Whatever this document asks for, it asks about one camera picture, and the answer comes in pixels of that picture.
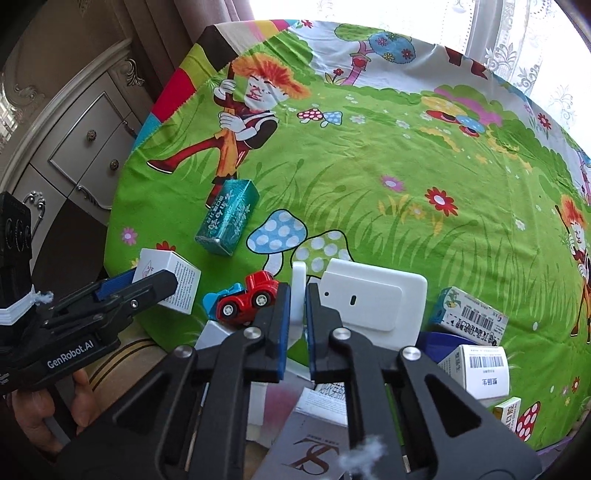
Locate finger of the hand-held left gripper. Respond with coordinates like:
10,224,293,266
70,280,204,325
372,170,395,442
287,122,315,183
43,271,179,345
55,270,139,309

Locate white box with grey text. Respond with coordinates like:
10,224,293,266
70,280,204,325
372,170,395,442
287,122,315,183
131,248,202,315

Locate silver box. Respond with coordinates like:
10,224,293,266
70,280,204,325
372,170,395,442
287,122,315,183
252,410,354,480

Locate green white barcode box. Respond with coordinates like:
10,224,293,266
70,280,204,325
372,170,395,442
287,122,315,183
431,286,509,348

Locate green cartoon printed blanket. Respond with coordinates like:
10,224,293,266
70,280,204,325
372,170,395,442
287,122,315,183
104,18,591,453

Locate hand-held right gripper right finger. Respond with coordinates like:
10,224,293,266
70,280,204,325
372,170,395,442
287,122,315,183
306,282,542,480

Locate yellow white small box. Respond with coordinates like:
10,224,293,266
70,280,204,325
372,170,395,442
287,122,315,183
492,396,522,433

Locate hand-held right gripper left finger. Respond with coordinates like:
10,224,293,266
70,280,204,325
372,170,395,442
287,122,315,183
55,282,293,480

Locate teal patterned box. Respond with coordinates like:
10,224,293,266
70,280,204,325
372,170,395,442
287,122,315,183
195,179,260,256

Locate person's left hand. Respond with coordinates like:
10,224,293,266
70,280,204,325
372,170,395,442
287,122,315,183
11,369,100,456

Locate red toy car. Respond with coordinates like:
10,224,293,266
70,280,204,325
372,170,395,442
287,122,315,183
217,271,280,324

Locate white plastic hook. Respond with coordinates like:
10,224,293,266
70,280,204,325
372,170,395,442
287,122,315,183
291,261,309,347

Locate white ornate cabinet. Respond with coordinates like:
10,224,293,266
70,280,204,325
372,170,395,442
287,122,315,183
0,39,153,227

